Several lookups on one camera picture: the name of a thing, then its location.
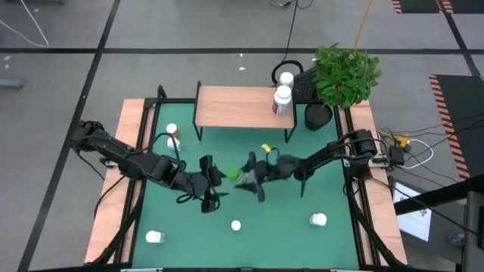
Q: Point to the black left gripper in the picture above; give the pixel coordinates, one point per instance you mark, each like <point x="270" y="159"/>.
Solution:
<point x="193" y="183"/>

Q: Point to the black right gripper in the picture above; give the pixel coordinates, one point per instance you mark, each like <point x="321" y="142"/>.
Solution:
<point x="283" y="169"/>

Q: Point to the green medicine bottle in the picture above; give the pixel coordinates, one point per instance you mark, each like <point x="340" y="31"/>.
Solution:
<point x="233" y="173"/>

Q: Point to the white Excedrin medicine bottle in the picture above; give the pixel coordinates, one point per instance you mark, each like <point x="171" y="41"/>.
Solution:
<point x="236" y="225"/>

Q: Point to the small amber pill bottle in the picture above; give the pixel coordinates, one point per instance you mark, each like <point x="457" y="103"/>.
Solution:
<point x="171" y="128"/>

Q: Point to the white bottle maroon label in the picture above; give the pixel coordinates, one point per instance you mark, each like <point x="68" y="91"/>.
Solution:
<point x="283" y="99"/>

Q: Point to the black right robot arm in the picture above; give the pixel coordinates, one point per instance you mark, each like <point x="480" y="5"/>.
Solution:
<point x="329" y="151"/>

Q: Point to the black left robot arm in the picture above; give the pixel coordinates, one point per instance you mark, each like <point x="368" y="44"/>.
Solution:
<point x="128" y="160"/>

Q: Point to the wooden shelf black metal legs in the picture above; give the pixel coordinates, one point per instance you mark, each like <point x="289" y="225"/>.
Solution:
<point x="234" y="107"/>

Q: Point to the green table mat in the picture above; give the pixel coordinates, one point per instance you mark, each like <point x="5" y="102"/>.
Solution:
<point x="264" y="234"/>

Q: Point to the black plant pot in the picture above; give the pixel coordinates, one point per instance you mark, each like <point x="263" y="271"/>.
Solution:
<point x="317" y="117"/>

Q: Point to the black perforated pad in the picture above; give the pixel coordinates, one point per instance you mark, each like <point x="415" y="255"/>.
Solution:
<point x="304" y="88"/>

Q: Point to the green leafy plant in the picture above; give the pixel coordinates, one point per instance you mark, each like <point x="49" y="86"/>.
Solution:
<point x="344" y="77"/>

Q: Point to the black power adapter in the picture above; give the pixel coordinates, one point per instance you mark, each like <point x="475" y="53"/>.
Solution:
<point x="397" y="155"/>

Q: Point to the yellow power plug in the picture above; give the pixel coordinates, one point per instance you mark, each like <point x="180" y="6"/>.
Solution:
<point x="401" y="141"/>

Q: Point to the white printed sheet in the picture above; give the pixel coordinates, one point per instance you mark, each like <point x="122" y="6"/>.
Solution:
<point x="414" y="221"/>

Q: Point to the black rig beam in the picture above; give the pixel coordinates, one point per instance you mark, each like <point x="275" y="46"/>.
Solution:
<point x="435" y="196"/>

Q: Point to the black orange striped floor mat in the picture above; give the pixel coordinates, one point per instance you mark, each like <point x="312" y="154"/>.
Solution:
<point x="419" y="5"/>
<point x="465" y="113"/>

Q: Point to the grey floor object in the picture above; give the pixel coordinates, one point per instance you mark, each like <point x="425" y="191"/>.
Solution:
<point x="11" y="83"/>

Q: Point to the black metal table frame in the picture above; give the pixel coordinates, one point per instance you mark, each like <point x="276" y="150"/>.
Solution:
<point x="174" y="100"/>

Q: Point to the grey rig post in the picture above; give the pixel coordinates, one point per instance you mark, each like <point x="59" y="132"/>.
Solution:
<point x="474" y="234"/>

